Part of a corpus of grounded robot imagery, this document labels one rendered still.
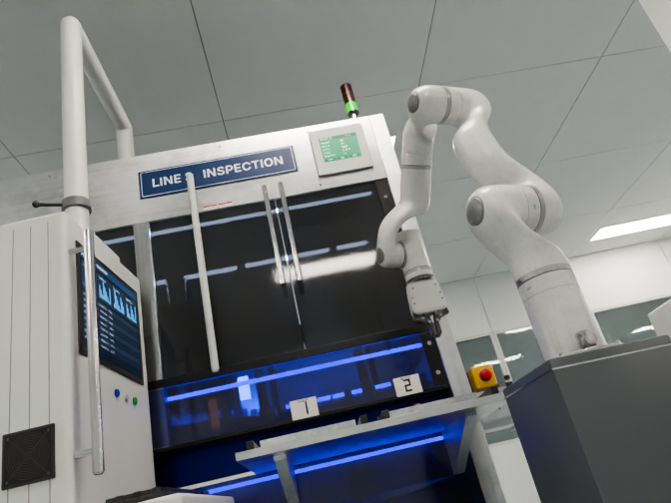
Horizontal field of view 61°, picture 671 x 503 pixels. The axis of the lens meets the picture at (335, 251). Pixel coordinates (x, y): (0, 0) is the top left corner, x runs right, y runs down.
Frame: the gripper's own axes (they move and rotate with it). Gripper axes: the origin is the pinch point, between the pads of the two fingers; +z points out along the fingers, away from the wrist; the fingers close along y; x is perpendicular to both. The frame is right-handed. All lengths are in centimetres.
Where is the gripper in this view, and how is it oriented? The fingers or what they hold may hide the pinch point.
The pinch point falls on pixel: (435, 330)
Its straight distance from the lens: 167.7
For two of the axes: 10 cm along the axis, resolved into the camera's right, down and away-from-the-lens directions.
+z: 2.1, 8.8, -4.2
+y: -9.8, 1.9, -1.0
